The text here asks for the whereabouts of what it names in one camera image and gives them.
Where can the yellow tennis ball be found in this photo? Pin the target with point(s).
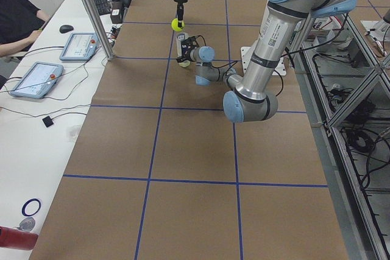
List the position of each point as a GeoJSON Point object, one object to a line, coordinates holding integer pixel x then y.
{"type": "Point", "coordinates": [177, 25]}
{"type": "Point", "coordinates": [185, 64]}

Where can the clear tennis ball can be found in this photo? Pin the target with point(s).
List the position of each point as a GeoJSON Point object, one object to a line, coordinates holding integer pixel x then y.
{"type": "Point", "coordinates": [180, 37]}

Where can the black box with label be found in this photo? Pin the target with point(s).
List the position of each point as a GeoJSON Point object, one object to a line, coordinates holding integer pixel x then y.
{"type": "Point", "coordinates": [117, 12]}

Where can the black keyboard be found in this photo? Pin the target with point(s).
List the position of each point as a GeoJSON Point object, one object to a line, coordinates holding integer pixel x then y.
{"type": "Point", "coordinates": [103, 7]}

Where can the far teach pendant tablet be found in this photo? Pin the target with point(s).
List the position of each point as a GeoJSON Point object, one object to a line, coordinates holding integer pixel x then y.
{"type": "Point", "coordinates": [79, 47]}

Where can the teach pendant tablet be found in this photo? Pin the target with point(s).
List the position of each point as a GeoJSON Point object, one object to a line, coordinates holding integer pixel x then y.
{"type": "Point", "coordinates": [38, 80]}
{"type": "Point", "coordinates": [79, 47]}

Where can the black computer mouse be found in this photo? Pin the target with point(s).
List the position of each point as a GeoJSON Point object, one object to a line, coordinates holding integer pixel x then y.
{"type": "Point", "coordinates": [66, 28]}

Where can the near teach pendant tablet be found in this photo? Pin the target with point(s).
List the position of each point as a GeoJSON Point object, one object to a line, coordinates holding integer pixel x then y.
{"type": "Point", "coordinates": [38, 80]}

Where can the small black square puck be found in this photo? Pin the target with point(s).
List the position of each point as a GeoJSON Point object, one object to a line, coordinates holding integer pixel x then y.
{"type": "Point", "coordinates": [48, 121]}

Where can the seated person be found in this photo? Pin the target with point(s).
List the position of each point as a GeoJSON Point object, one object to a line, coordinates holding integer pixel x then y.
{"type": "Point", "coordinates": [21, 23]}

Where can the round metal lid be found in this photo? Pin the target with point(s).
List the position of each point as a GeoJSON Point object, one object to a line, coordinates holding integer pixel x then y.
{"type": "Point", "coordinates": [27, 224]}

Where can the red cylinder bottle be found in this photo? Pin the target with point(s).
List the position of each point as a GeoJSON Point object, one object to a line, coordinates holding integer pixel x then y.
{"type": "Point", "coordinates": [16, 239]}

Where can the aluminium frame post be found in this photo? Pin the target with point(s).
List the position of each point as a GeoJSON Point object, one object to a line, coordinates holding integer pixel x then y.
{"type": "Point", "coordinates": [98, 27]}

